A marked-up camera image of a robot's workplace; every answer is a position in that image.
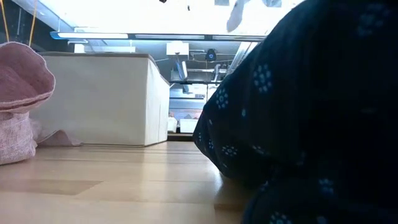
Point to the round black device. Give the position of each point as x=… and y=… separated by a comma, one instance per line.
x=211, y=55

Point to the beige fabric storage bin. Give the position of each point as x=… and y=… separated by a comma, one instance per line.
x=99, y=99

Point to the navy dotted shirt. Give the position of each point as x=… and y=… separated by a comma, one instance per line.
x=311, y=109

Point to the metal shelf rack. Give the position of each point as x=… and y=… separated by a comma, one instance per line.
x=192, y=82

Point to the small white box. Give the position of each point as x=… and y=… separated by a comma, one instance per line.
x=172, y=124
x=188, y=126

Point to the pink garment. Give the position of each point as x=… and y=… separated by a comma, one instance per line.
x=21, y=81

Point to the long white light fixture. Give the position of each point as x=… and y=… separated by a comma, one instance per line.
x=93, y=35

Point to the black table edge bar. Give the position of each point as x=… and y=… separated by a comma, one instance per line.
x=180, y=137

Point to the white square box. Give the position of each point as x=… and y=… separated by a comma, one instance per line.
x=177, y=48

